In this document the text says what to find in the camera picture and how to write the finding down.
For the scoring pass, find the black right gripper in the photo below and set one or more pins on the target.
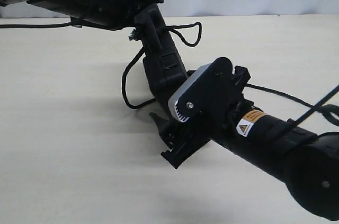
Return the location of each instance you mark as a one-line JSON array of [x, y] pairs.
[[217, 98]]

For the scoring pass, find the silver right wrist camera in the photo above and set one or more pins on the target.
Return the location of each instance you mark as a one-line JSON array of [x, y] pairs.
[[180, 100]]

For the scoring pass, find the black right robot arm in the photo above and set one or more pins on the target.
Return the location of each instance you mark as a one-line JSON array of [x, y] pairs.
[[305, 162]]

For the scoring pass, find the black plastic carrying case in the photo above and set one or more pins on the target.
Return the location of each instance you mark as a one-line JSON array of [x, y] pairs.
[[163, 65]]

